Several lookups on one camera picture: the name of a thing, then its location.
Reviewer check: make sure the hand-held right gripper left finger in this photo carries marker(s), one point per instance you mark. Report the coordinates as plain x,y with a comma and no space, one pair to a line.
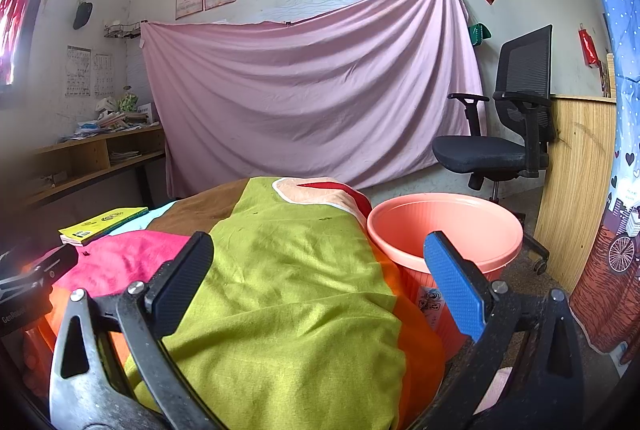
185,280

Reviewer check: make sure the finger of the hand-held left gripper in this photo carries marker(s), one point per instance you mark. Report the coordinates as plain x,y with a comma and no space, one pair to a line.
55,260

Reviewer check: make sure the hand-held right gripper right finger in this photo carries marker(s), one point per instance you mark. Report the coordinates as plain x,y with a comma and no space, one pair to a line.
452,285

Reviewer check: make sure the pink plastic bucket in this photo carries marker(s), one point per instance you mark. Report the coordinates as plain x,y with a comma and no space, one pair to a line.
440,230

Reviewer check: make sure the yellow book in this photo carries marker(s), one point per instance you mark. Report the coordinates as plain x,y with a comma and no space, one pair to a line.
105,222

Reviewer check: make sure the wooden shelf desk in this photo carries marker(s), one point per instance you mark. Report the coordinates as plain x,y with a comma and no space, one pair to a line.
90,154

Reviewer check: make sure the multicoloured patchwork blanket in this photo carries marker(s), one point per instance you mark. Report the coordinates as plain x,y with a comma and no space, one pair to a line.
300,300

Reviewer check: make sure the papers in shelf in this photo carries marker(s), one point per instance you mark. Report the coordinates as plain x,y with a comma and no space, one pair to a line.
125,155

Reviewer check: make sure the black office chair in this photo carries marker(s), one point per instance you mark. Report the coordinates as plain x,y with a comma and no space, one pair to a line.
480,152

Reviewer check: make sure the pile of books and papers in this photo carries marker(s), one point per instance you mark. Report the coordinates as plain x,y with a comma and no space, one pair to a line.
115,122

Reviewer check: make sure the printed curtain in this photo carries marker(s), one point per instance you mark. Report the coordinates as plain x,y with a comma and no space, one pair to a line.
615,235

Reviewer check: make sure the white box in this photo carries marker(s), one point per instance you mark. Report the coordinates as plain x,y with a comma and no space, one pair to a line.
148,112

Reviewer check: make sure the green bouquet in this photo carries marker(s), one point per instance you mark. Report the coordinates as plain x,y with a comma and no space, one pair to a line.
127,102

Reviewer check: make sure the pink hanging sheet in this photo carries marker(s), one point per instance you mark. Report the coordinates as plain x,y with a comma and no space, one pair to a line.
310,89

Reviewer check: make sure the window with red curtain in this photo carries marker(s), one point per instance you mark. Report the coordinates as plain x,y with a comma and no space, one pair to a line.
12,24

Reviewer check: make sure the black hanging cap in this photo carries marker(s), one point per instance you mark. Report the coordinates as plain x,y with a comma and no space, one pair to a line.
83,13

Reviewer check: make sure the red hanging ornament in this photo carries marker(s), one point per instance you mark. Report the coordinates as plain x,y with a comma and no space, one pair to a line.
590,45

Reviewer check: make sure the wooden wall panel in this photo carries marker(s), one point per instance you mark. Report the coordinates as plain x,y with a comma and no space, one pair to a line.
575,190

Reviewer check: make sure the large wall calendar sheet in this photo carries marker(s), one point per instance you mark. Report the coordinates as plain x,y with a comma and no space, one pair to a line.
79,72

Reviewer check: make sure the small wall calendar sheet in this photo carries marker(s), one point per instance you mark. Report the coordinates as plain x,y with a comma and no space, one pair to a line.
103,74

